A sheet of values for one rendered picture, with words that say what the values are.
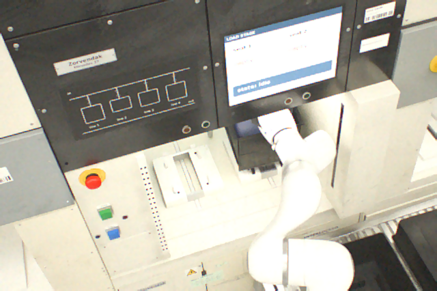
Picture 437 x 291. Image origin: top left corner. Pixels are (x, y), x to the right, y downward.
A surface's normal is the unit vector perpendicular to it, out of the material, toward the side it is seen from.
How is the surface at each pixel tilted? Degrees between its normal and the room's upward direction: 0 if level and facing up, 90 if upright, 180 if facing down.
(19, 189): 90
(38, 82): 90
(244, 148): 95
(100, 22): 90
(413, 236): 0
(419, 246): 0
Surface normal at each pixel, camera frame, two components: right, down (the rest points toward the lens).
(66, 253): 0.31, 0.70
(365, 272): -0.07, -0.66
